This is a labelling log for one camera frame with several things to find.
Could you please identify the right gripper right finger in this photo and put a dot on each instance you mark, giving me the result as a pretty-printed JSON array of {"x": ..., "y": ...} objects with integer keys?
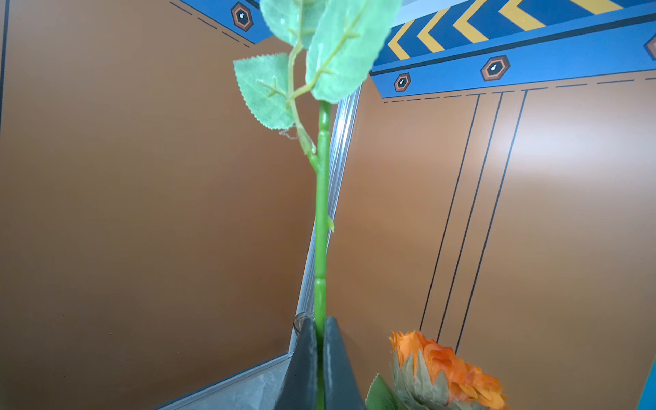
[{"x": 340, "y": 387}]

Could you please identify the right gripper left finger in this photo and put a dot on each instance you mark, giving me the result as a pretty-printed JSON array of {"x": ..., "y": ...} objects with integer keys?
[{"x": 301, "y": 385}]

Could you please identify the orange gerbera flower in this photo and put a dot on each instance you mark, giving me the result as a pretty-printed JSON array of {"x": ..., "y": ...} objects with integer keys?
[{"x": 427, "y": 375}]

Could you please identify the white rose flower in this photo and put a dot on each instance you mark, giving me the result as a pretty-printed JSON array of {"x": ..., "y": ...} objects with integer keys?
[{"x": 334, "y": 45}]

